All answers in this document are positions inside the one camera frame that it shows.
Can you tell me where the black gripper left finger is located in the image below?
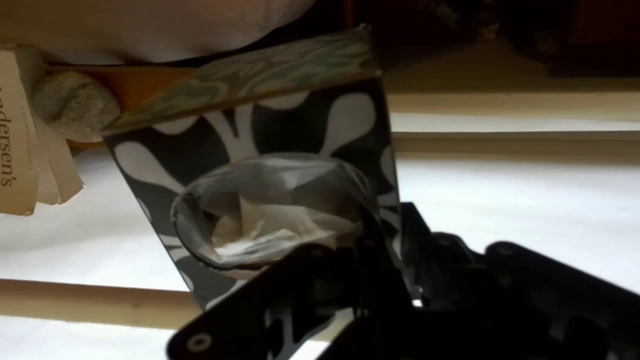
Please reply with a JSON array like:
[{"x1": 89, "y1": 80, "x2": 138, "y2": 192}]
[{"x1": 166, "y1": 239, "x2": 417, "y2": 360}]

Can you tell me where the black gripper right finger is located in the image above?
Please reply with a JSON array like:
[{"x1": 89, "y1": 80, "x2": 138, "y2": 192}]
[{"x1": 339, "y1": 200, "x2": 640, "y2": 360}]

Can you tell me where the patterned cube tissue box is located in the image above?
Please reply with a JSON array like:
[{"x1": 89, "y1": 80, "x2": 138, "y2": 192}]
[{"x1": 98, "y1": 25, "x2": 406, "y2": 312}]

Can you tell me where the small grey stone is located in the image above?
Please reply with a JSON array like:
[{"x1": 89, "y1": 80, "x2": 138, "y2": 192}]
[{"x1": 31, "y1": 68, "x2": 125, "y2": 144}]

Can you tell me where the white pillow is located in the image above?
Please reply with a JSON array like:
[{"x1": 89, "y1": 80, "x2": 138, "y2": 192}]
[{"x1": 0, "y1": 0, "x2": 316, "y2": 67}]

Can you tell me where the illustrated hardcover book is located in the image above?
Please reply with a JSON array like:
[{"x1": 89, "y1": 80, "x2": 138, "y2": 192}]
[{"x1": 0, "y1": 45, "x2": 87, "y2": 219}]

